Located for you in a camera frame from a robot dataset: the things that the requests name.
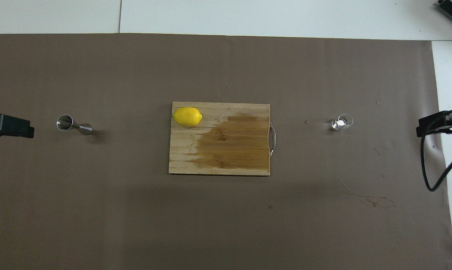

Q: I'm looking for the wooden cutting board, metal handle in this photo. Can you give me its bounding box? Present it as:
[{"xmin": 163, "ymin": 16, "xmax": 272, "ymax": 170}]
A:
[{"xmin": 169, "ymin": 102, "xmax": 277, "ymax": 176}]

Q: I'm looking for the steel double jigger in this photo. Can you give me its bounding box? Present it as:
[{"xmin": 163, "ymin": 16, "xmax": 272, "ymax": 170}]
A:
[{"xmin": 56, "ymin": 114, "xmax": 93, "ymax": 136}]

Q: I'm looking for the yellow lemon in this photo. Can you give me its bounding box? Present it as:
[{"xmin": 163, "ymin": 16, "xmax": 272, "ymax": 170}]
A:
[{"xmin": 172, "ymin": 107, "xmax": 203, "ymax": 127}]

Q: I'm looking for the small clear glass cup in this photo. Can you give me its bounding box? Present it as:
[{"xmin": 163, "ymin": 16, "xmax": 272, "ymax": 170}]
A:
[{"xmin": 331, "ymin": 113, "xmax": 353, "ymax": 131}]

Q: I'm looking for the brown paper table mat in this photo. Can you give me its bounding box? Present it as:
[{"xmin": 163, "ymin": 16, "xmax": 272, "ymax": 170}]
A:
[{"xmin": 0, "ymin": 33, "xmax": 452, "ymax": 270}]

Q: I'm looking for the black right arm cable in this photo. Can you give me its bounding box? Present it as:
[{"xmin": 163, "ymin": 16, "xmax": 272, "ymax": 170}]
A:
[{"xmin": 420, "ymin": 112, "xmax": 452, "ymax": 192}]

